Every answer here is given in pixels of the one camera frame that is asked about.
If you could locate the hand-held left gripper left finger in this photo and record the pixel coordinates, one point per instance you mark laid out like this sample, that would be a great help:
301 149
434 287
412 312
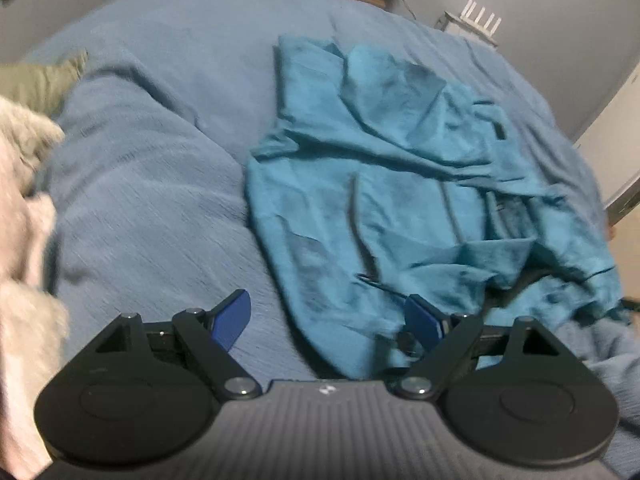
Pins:
231 317

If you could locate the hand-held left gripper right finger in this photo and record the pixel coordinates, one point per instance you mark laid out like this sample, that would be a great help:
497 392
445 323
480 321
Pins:
425 316

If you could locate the teal zip jacket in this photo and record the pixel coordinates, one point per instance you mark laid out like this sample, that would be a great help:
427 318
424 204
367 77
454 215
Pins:
400 185

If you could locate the blue fleece blanket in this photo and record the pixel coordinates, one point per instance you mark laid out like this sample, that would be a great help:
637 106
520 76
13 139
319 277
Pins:
165 170

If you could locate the pale fluffy cloth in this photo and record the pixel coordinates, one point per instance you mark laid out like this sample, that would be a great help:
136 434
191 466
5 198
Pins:
22 210

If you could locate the white door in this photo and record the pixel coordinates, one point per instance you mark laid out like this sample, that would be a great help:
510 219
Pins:
615 150

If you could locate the olive green cloth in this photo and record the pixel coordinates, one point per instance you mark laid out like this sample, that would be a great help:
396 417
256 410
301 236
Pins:
35 80

